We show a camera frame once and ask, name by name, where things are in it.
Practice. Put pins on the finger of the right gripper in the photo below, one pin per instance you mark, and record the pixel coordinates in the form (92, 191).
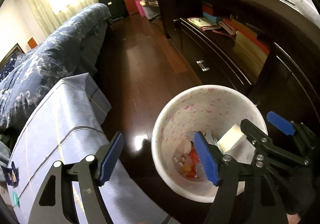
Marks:
(258, 138)
(297, 130)

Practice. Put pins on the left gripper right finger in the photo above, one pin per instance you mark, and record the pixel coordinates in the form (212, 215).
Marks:
(226, 173)

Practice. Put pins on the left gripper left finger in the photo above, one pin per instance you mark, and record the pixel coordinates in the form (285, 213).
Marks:
(55, 202)

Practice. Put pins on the gold white small box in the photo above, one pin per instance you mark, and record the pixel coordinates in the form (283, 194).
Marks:
(235, 144)

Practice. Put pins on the red white noodle cup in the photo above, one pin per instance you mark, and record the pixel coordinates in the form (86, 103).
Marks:
(188, 165)

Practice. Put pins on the white speckled trash bin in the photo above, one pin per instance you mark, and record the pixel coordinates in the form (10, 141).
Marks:
(209, 109)

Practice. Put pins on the teal plastic lid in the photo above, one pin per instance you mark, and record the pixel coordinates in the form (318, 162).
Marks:
(16, 199)

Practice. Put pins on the blue waffle snack wrapper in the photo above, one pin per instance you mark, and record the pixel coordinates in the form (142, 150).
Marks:
(11, 175)

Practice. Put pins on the light blue fleece blanket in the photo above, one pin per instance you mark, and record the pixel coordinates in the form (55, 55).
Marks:
(5, 154)

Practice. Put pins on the blue checked tablecloth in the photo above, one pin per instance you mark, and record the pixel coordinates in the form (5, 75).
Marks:
(66, 127)

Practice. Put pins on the dark wooden cabinet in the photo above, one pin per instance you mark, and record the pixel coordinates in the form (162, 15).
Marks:
(265, 49)

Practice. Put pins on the dark blue patterned duvet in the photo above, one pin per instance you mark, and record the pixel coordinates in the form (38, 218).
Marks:
(71, 49)

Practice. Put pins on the dark wooden headboard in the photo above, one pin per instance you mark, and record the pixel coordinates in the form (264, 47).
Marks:
(16, 50)

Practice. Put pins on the pink storage bin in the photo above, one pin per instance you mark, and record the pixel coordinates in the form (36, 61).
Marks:
(140, 8)

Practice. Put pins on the orange box by wall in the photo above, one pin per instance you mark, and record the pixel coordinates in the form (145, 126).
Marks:
(32, 43)

